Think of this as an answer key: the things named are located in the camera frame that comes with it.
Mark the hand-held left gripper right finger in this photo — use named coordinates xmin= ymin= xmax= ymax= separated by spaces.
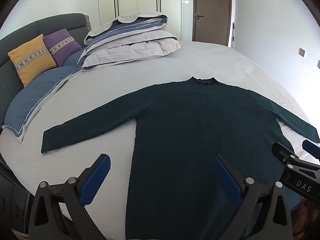
xmin=213 ymin=154 xmax=294 ymax=240

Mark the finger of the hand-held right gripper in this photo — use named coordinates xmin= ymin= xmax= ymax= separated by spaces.
xmin=272 ymin=142 xmax=300 ymax=171
xmin=302 ymin=139 xmax=320 ymax=160

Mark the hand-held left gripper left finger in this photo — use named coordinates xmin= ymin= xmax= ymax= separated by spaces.
xmin=28 ymin=153 xmax=112 ymax=240

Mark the dark green sweater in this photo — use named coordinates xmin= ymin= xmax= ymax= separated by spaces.
xmin=41 ymin=76 xmax=320 ymax=240

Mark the blue pillow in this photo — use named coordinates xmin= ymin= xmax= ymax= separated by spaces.
xmin=2 ymin=50 xmax=87 ymax=144

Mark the bed with white sheet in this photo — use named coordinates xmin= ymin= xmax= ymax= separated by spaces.
xmin=0 ymin=40 xmax=320 ymax=240

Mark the folded grey blue duvet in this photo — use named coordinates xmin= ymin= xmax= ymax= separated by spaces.
xmin=77 ymin=11 xmax=182 ymax=72

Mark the purple patterned cushion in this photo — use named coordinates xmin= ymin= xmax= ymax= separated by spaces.
xmin=43 ymin=28 xmax=83 ymax=67

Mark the yellow patterned cushion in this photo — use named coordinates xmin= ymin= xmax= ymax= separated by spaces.
xmin=7 ymin=34 xmax=57 ymax=86

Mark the dark grey headboard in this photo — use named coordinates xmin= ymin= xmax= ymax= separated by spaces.
xmin=0 ymin=13 xmax=92 ymax=130

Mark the brown door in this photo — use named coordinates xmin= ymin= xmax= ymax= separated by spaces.
xmin=192 ymin=0 xmax=234 ymax=47

